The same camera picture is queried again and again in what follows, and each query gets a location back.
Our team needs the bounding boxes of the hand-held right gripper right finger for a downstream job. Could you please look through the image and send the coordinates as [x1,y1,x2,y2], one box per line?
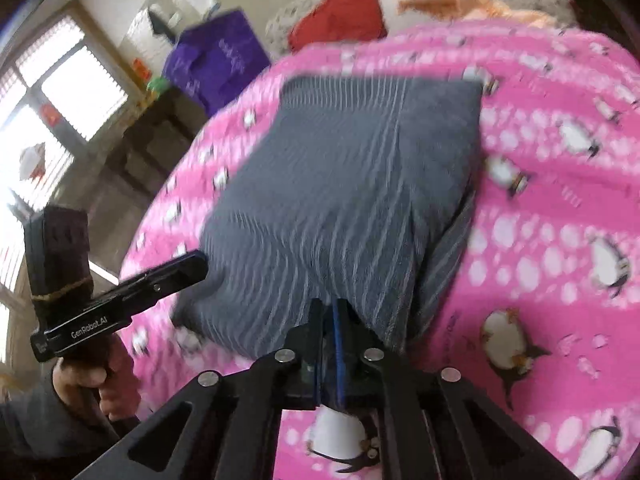
[332,299,581,480]

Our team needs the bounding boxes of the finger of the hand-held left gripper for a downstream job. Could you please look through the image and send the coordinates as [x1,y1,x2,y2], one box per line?
[120,251,209,311]

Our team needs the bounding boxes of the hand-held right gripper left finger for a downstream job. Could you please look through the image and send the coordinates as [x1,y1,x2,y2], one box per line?
[72,299,326,480]

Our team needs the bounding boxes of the grey striped suit jacket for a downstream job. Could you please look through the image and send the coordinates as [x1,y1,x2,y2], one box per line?
[170,75,486,356]

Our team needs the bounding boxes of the person's left forearm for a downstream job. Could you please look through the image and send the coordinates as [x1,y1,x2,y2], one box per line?
[0,370,131,480]

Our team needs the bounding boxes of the person's left hand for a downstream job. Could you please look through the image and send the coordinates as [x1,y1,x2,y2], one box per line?
[52,332,143,421]

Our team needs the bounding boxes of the dark wooden shelf unit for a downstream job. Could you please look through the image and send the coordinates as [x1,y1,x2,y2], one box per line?
[102,85,211,196]

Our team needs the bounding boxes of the window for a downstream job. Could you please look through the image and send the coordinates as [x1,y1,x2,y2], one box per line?
[0,0,146,361]

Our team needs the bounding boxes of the pink penguin print blanket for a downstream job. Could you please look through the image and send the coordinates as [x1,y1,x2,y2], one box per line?
[120,20,640,480]

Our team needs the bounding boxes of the purple fabric bag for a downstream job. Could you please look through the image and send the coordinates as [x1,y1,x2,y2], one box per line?
[162,7,273,116]

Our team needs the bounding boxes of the white paper sheets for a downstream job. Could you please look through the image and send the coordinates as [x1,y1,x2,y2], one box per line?
[125,0,221,61]

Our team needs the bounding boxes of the floral sofa cover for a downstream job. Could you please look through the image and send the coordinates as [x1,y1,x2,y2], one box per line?
[264,0,576,53]

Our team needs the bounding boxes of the red fringed cushion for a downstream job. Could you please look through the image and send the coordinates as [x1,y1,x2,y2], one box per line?
[287,0,388,53]

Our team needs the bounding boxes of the peach fringed cloth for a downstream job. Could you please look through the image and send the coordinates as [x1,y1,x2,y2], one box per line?
[397,0,558,28]

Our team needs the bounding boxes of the dark carved wooden cabinet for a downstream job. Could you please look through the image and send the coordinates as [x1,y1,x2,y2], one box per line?
[545,0,640,61]

